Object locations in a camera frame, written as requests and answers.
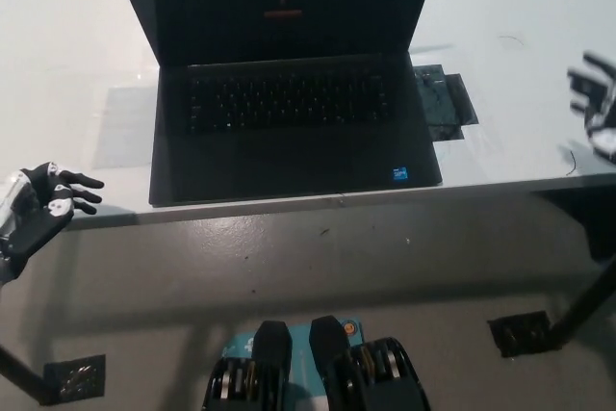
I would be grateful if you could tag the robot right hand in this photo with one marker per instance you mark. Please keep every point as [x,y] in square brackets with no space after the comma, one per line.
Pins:
[601,103]

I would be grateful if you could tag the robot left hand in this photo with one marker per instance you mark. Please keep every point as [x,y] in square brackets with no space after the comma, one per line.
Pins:
[45,223]

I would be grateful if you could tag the grey laptop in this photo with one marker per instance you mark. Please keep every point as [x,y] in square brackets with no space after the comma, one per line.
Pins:
[289,141]

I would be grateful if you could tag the black tape patch on desk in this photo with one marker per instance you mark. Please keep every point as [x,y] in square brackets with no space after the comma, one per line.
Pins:
[440,103]

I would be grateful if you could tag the robot left black body block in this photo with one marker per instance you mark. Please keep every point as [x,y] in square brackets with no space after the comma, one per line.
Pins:
[260,372]

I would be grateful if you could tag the robot black body block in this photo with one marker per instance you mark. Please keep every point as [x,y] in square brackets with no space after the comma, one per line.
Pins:
[260,372]
[370,377]

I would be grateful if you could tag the robot right black body block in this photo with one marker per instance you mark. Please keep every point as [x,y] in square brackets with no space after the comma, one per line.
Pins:
[370,377]

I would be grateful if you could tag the curled thin thread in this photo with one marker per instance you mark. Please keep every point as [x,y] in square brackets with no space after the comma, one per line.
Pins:
[516,40]

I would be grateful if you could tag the black table leg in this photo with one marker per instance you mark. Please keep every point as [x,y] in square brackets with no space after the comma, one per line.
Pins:
[21,375]
[589,300]

